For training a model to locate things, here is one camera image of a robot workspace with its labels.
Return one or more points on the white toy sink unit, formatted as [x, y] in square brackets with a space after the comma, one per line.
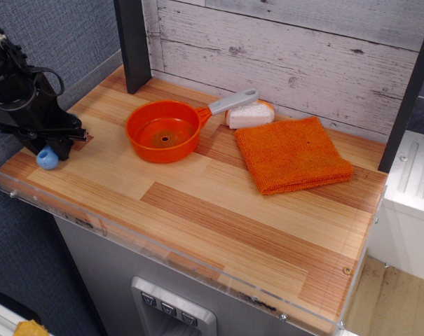
[397, 235]

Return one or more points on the dark grey left post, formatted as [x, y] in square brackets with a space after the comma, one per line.
[134, 48]

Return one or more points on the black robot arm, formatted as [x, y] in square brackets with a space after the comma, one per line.
[14, 61]

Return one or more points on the dark grey right post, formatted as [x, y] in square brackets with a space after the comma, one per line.
[404, 113]

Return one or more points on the orange folded cloth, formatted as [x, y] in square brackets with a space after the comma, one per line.
[291, 155]

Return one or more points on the dark grey post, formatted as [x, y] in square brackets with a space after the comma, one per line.
[134, 48]
[404, 113]

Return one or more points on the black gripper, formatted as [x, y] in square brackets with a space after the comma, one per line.
[28, 104]

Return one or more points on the clear acrylic table guard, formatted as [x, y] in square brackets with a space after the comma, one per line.
[296, 255]

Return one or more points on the white and orange cheese wedge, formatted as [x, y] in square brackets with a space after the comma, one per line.
[255, 114]

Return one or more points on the orange pot with grey handle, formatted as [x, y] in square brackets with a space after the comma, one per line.
[167, 131]

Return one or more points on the blue and grey scoop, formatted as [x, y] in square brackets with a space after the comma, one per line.
[47, 159]

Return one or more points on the grey toy fridge cabinet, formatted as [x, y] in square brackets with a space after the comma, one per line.
[136, 294]

